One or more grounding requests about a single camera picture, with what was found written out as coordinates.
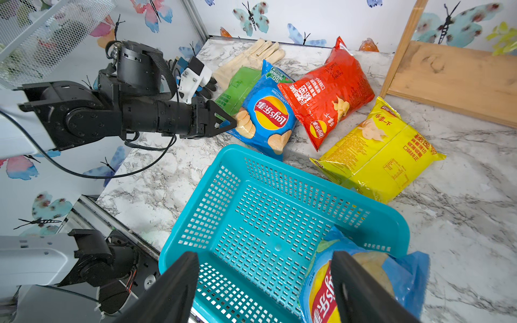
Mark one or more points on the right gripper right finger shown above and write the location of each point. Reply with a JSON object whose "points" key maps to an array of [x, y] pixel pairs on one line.
{"points": [[359, 297]]}

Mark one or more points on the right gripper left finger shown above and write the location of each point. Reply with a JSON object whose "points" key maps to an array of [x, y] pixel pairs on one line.
{"points": [[171, 298]]}

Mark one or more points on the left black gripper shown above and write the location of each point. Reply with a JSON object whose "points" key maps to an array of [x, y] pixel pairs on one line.
{"points": [[199, 119]]}

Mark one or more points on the green chips bag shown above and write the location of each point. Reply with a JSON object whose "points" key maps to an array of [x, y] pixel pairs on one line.
{"points": [[231, 100]]}

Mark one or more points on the light blue chips bag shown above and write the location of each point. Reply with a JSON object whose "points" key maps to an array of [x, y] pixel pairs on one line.
{"points": [[404, 278]]}

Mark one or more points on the dark blue Lay's chips bag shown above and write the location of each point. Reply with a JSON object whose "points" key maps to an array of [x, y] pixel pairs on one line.
{"points": [[266, 120]]}

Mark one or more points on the red chips bag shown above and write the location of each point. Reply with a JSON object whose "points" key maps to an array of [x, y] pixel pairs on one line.
{"points": [[329, 94]]}

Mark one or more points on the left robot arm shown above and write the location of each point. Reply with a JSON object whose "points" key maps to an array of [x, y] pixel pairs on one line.
{"points": [[136, 93]]}

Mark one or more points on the teal plastic basket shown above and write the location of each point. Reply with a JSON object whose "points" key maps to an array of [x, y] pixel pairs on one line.
{"points": [[255, 224]]}

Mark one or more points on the yellow chips bag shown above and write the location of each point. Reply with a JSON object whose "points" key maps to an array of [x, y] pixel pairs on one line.
{"points": [[380, 157]]}

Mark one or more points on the beige rubber glove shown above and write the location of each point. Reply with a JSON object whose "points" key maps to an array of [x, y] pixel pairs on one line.
{"points": [[253, 58]]}

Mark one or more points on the wooden corner shelf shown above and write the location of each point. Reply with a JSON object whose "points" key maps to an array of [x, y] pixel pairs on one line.
{"points": [[465, 81]]}

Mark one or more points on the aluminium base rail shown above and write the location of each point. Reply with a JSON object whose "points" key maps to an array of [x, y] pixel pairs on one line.
{"points": [[111, 258]]}

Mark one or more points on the white wire mesh box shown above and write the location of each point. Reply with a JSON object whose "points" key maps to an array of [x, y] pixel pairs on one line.
{"points": [[37, 35]]}

